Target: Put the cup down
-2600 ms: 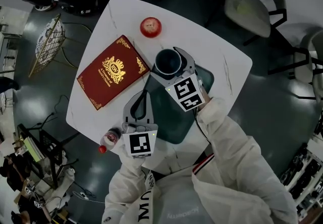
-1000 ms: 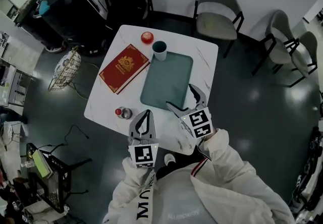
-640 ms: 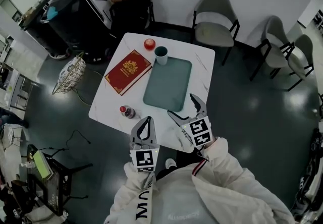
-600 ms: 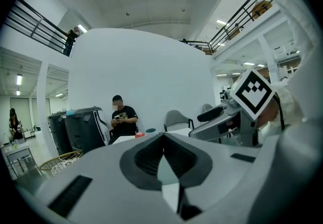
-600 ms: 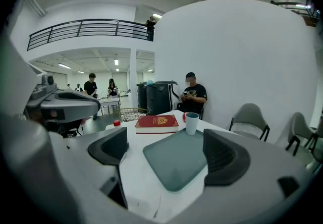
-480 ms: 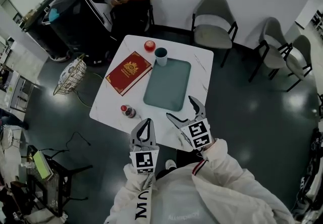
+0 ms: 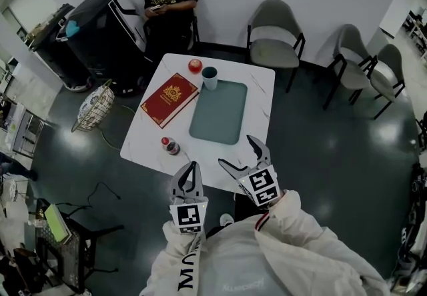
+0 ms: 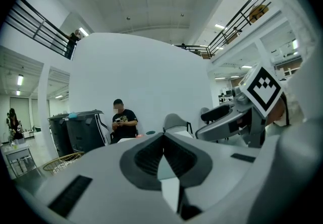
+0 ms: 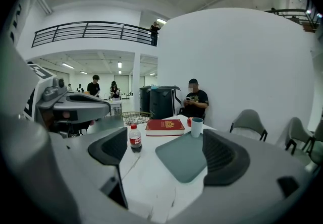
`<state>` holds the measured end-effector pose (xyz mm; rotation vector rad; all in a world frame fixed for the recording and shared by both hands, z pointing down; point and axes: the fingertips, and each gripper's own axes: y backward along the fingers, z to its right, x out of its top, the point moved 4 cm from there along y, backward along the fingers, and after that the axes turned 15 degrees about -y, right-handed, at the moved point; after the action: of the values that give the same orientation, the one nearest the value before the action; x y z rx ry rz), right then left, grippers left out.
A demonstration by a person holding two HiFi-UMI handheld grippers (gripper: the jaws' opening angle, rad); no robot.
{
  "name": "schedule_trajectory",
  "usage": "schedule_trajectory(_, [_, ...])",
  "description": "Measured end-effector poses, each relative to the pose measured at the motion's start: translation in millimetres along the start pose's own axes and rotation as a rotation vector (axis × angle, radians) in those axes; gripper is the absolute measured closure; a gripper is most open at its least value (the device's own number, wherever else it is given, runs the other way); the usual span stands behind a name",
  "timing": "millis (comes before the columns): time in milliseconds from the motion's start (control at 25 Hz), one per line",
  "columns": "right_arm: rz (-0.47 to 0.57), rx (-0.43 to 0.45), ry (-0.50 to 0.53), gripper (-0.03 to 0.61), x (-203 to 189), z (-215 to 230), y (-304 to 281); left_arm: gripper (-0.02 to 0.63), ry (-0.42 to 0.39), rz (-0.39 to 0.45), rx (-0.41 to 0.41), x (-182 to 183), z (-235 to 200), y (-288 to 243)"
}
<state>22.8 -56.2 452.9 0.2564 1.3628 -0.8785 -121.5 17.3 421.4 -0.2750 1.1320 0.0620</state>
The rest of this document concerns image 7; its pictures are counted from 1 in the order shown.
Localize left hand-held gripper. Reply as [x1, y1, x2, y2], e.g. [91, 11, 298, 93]
[169, 161, 209, 235]

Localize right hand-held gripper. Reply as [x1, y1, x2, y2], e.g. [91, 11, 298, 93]
[218, 134, 284, 209]

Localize grey-green tray mat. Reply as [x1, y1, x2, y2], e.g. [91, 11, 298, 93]
[188, 79, 249, 146]

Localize teal cup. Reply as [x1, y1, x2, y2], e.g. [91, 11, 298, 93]
[201, 66, 218, 91]

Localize person's left forearm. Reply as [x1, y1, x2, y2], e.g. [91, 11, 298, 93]
[162, 221, 204, 275]

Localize person's right forearm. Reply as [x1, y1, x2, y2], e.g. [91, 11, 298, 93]
[255, 189, 334, 255]

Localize person's black trousers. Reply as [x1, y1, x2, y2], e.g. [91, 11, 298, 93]
[205, 193, 266, 239]

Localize cola bottle with red cap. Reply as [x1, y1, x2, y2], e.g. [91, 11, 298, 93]
[160, 136, 181, 157]

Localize white marble table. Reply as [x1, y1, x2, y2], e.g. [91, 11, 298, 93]
[119, 53, 276, 194]

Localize person's white jacket torso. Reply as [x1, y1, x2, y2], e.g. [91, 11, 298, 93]
[139, 207, 391, 296]

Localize red book with gold print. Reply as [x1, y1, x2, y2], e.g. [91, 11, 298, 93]
[139, 72, 200, 130]

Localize grey chair with black legs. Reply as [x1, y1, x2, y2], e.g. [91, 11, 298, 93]
[322, 23, 378, 111]
[246, 0, 306, 94]
[348, 43, 406, 121]

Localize black perforated stool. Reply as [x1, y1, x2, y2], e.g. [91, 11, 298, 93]
[35, 199, 125, 294]

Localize green notebook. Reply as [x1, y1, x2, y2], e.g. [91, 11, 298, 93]
[43, 203, 73, 244]

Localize metal rack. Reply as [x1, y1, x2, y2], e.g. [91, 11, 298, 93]
[11, 109, 46, 159]

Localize black equipment pile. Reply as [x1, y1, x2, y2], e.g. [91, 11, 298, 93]
[400, 163, 427, 282]

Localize blue cloth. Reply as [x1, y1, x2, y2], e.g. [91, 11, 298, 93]
[65, 20, 81, 37]

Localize office desks with monitors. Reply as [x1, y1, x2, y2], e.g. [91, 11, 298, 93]
[402, 9, 427, 55]

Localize yellow cable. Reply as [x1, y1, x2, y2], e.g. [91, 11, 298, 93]
[99, 104, 136, 151]

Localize black cable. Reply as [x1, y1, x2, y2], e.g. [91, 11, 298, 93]
[55, 182, 121, 212]

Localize gold wire basket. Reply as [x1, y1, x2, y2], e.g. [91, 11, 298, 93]
[71, 79, 116, 133]

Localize black wheeled cabinet white frame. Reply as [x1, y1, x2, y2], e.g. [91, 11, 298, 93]
[55, 0, 151, 89]

